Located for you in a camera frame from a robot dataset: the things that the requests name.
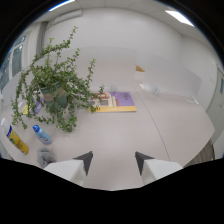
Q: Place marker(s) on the grey cloth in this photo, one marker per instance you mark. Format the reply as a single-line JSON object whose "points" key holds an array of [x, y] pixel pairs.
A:
{"points": [[45, 157]]}

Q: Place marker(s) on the purple and yellow booklet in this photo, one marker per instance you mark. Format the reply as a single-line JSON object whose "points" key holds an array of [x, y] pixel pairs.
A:
{"points": [[33, 108]]}

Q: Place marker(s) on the green trailing potted plant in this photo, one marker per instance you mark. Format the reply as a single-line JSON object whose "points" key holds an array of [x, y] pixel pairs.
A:
{"points": [[55, 83]]}

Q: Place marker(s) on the frosted desk divider panel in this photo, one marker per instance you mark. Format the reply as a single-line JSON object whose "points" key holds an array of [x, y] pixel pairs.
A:
{"points": [[168, 77]]}

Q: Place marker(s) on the orange triangular object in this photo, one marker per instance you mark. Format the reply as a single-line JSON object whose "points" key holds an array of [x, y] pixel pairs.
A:
{"points": [[139, 69]]}

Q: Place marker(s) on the window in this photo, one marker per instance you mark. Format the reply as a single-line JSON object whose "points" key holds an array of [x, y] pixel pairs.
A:
{"points": [[15, 60]]}

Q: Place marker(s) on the green ceramic plant pot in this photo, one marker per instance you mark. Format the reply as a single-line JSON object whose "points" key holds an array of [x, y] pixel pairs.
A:
{"points": [[55, 95]]}

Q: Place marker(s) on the blue plastic bottle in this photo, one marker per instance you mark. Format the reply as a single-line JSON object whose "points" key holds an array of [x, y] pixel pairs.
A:
{"points": [[42, 134]]}

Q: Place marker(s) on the ceiling light panel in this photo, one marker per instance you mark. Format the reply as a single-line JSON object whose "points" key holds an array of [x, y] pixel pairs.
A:
{"points": [[179, 16]]}

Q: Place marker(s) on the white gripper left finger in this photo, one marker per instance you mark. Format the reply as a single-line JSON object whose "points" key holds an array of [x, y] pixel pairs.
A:
{"points": [[71, 168]]}

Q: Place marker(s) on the purple and yellow book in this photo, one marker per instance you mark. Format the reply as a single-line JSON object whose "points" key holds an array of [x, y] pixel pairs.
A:
{"points": [[117, 101]]}

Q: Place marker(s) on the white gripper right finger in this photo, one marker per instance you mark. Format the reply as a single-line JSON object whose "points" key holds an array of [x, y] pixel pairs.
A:
{"points": [[156, 168]]}

